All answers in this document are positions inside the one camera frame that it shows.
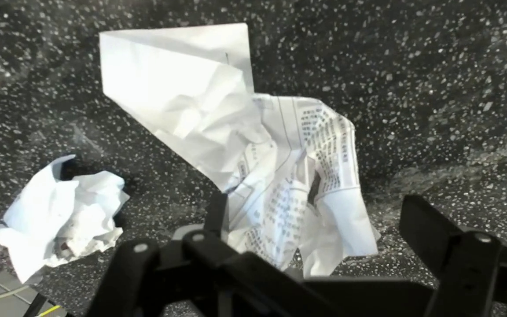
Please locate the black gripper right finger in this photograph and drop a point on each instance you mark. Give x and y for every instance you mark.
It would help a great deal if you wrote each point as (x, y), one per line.
(471, 270)

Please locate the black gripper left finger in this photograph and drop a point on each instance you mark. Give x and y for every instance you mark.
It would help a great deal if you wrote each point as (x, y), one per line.
(149, 275)

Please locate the printed white tissue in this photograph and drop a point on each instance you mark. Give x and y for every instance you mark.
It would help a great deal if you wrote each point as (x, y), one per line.
(219, 124)

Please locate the small crumpled white tissue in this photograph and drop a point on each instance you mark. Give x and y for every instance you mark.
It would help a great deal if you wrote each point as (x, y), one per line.
(61, 217)

